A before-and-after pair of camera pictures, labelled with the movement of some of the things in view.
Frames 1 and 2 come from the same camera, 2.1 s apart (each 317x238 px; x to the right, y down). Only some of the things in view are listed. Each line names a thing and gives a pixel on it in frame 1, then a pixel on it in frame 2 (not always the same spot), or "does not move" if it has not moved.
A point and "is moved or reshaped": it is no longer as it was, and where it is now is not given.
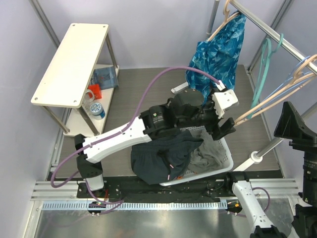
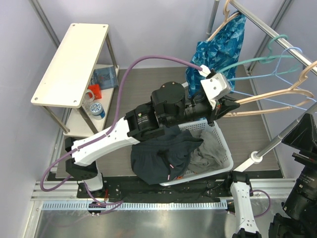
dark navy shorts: [164, 158] does not move
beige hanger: [298, 77] is moved or reshaped
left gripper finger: [225, 128] -> [226, 104]
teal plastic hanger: [266, 53] -> [264, 59]
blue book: [106, 78] does not move
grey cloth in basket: [208, 155] does not move
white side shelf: [65, 84] does not move
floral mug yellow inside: [88, 98] does not move
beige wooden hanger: [226, 11] does not move
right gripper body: [310, 145] -> [311, 158]
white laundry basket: [227, 155] does not move
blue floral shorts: [218, 56] does not move
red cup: [96, 89] does not move
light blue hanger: [289, 92] -> [272, 74]
